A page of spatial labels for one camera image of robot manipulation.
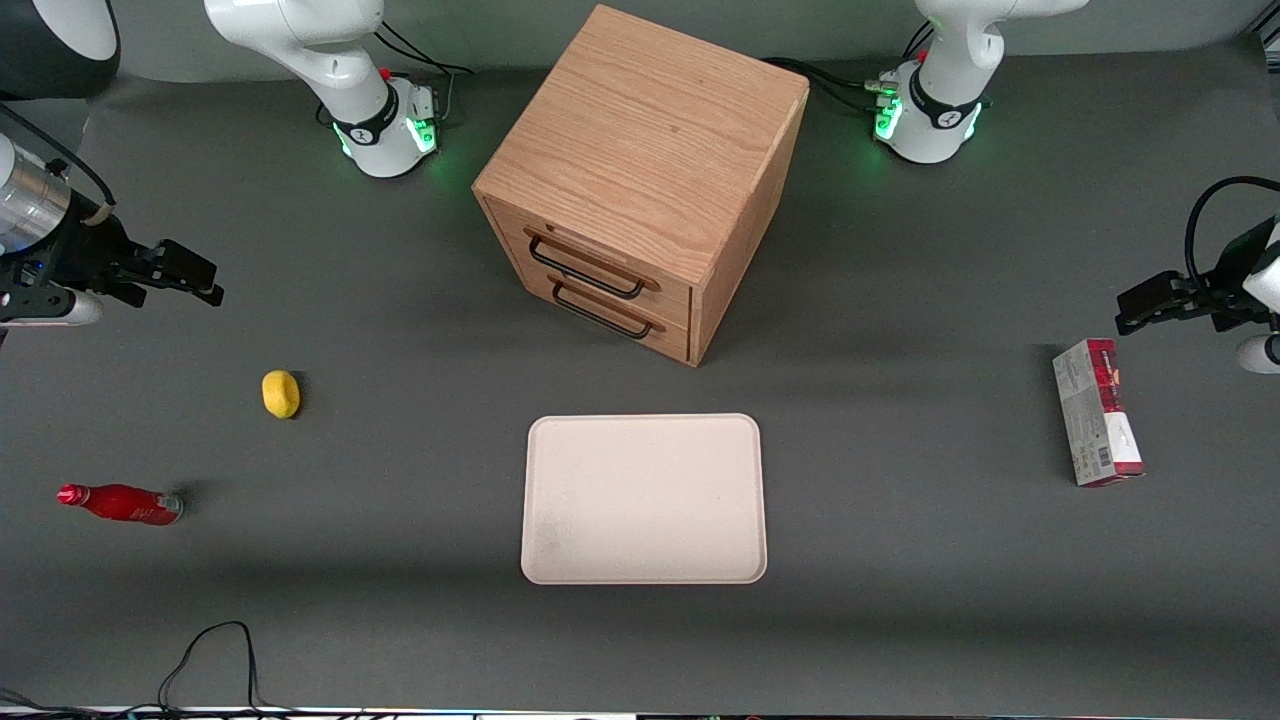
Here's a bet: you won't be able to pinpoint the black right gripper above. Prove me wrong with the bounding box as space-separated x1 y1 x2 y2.
28 205 225 307

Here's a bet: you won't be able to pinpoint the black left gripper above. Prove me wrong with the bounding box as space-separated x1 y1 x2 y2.
1116 220 1280 336

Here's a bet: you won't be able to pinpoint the red coke bottle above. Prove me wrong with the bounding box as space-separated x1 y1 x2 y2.
57 483 185 527

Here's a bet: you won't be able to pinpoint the beige rectangular tray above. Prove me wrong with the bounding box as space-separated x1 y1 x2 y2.
520 413 769 586

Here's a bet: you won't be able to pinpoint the grey and red carton box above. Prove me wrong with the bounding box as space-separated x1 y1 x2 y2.
1052 338 1146 488

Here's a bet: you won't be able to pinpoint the yellow lemon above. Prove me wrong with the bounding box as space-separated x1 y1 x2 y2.
262 370 301 420

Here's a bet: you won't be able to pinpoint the wooden drawer cabinet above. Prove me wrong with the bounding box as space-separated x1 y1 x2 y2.
472 4 810 368

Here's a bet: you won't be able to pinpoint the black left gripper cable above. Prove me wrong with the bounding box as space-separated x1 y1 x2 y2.
1184 176 1280 293

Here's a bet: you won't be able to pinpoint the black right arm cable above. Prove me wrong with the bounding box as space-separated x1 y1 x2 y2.
0 104 117 227

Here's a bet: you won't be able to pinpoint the black right base cables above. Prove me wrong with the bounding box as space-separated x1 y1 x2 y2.
374 18 477 126

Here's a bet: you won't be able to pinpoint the black base cables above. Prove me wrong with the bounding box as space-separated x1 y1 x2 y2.
374 18 477 126
762 18 936 113

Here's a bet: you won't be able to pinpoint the black cable at table edge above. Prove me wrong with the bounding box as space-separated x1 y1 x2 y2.
0 621 301 717

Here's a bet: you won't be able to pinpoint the black left base cables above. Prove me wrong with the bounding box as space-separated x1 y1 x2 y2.
762 18 936 113

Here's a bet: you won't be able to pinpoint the black drawer handle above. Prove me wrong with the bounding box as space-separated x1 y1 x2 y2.
551 282 655 340
527 233 647 300

